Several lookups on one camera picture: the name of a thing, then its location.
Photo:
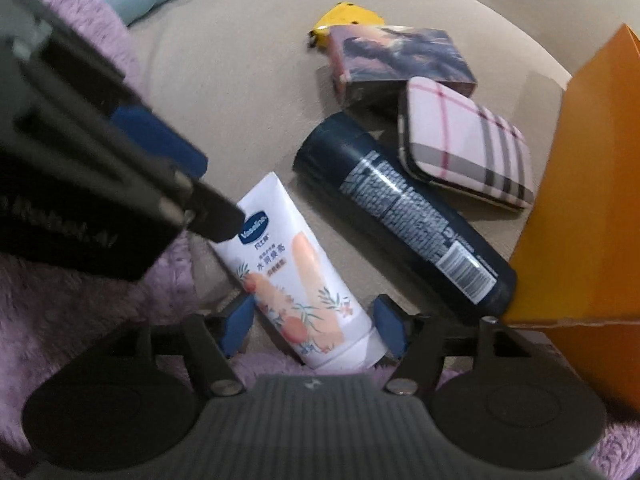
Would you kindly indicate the purple fluffy blanket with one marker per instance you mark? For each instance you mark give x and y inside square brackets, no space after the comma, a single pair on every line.
[75,310]

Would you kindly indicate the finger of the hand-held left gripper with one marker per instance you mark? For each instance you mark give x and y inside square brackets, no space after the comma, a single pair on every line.
[217,217]
[160,137]

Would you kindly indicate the painting print box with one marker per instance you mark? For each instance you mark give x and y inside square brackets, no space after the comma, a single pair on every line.
[400,55]

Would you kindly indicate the beige fabric sofa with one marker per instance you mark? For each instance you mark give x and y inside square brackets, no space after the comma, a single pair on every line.
[240,90]

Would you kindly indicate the dark blue spray bottle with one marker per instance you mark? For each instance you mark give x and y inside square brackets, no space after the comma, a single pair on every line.
[400,200]

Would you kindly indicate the pink plaid hard case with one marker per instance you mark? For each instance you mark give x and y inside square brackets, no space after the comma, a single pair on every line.
[465,145]

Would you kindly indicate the white floral lotion tube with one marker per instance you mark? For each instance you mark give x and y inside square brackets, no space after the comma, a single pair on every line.
[300,280]

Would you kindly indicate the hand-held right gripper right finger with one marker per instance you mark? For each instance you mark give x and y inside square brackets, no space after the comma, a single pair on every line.
[392,327]

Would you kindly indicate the orange cardboard shoe box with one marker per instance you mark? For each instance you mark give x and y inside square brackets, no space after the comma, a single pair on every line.
[590,210]

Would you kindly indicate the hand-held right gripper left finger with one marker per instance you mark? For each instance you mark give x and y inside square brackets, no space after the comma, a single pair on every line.
[237,327]

